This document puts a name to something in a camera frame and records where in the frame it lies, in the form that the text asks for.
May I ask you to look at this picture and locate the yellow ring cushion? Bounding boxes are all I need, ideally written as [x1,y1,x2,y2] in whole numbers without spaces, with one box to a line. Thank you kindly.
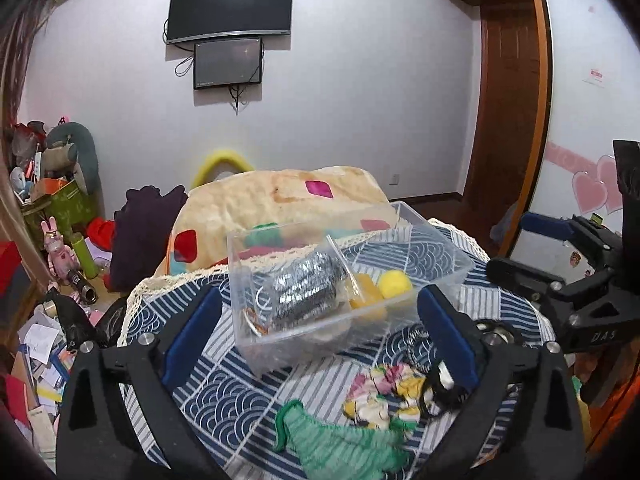
[192,148,259,192]

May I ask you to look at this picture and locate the blue wave-pattern tablecloth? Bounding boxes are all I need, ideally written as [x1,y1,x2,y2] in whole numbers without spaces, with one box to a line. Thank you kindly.
[119,217,562,480]

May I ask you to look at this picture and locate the brown wooden door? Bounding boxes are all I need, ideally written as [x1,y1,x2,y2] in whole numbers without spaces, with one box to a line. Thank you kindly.
[461,2,545,256]

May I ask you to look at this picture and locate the large tortilla print cushion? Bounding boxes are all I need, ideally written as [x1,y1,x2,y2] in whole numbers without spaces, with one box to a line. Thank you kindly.
[154,166,402,281]

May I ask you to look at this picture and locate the green cylinder tube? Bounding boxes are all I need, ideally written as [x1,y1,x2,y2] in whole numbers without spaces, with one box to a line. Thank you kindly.
[69,232,99,280]

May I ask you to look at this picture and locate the pink heart stickers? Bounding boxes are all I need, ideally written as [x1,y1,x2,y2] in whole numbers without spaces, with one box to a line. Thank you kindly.
[571,155,627,217]

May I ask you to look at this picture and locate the green mesh bath cloth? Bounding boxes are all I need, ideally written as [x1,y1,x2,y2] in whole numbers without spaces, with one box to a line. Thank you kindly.
[273,398,417,480]

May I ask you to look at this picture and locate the pink bunny toy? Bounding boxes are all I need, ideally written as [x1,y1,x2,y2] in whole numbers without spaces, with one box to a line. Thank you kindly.
[42,216,82,292]

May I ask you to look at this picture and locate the black wall television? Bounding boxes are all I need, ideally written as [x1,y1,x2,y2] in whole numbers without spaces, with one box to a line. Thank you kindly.
[165,0,294,45]

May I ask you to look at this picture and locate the grey plush toy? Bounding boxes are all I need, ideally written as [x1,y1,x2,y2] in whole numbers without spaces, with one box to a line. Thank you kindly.
[42,121,101,197]

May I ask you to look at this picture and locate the yellow pompom ball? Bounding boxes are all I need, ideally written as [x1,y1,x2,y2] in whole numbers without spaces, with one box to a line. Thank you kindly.
[377,269,414,295]

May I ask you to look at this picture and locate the red cloth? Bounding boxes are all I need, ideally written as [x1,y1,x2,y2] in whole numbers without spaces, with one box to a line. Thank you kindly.
[87,217,119,252]

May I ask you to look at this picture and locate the black monitor cable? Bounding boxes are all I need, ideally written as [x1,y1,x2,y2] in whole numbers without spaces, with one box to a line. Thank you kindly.
[228,84,252,115]

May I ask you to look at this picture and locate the dark purple cloth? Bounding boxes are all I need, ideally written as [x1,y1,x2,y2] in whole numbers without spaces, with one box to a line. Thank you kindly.
[108,185,189,294]

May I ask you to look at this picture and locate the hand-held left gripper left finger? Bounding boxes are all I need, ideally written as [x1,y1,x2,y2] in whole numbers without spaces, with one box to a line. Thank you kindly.
[56,285,236,480]

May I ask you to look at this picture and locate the red box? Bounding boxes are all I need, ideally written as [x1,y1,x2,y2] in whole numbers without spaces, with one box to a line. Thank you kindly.
[0,240,26,302]

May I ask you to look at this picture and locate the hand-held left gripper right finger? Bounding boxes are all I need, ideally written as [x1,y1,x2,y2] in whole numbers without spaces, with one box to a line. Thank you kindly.
[415,284,587,480]

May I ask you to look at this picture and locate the bagged steel wool scourers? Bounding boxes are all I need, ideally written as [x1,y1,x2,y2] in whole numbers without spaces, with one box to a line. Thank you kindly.
[254,236,362,335]

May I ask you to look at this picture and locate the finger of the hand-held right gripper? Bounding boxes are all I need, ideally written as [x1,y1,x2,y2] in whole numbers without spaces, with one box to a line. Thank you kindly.
[486,256,621,357]
[520,211,623,273]

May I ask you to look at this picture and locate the clear plastic box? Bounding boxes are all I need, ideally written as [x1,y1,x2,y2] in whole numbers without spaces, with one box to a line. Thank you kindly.
[226,201,477,377]

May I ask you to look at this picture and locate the small black wall monitor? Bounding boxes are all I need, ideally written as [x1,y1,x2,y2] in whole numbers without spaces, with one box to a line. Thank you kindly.
[193,36,264,91]

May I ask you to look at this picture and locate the green cardboard box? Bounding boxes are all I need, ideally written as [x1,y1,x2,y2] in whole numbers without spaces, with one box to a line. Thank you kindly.
[22,177,97,252]

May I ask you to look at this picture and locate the white wardrobe door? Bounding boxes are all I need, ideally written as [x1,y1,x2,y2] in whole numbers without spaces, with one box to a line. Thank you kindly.
[505,0,640,281]

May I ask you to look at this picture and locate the black lace scrunchie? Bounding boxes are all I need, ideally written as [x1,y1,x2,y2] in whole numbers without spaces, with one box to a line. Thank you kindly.
[424,370,472,413]

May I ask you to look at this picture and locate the black flashlight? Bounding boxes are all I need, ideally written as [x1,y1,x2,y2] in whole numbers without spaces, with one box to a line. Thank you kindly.
[69,270,97,306]

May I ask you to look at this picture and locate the floral fabric scrunchie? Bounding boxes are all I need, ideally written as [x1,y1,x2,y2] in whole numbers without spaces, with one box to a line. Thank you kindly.
[342,363,437,431]

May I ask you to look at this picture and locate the pile of papers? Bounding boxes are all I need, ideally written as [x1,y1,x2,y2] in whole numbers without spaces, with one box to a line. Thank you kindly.
[14,305,77,413]

